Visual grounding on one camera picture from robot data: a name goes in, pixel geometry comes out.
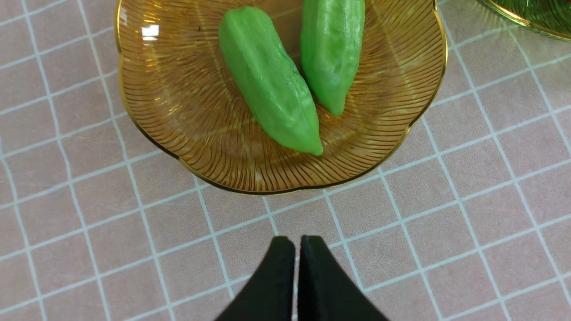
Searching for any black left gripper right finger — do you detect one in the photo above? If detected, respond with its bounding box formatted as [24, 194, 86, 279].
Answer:
[298, 235, 388, 321]

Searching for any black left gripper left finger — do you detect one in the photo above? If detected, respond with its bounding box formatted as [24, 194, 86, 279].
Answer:
[216, 236, 295, 321]

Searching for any green toy gourd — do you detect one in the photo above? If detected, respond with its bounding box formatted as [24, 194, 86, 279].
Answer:
[218, 6, 323, 156]
[300, 0, 366, 116]

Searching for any pink checkered tablecloth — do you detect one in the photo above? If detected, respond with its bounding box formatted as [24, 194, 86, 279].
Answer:
[0, 0, 571, 321]

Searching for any amber glass plate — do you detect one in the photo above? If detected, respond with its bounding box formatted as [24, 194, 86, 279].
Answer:
[116, 0, 448, 195]

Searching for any green glass plate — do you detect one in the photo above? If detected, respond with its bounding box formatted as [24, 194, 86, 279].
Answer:
[483, 0, 571, 42]

